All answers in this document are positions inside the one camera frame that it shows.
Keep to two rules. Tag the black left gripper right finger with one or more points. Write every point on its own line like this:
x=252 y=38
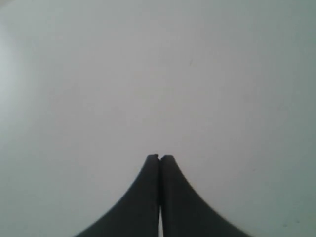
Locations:
x=184 y=213

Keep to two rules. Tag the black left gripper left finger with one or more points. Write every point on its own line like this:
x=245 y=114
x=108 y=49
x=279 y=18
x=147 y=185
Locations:
x=136 y=214

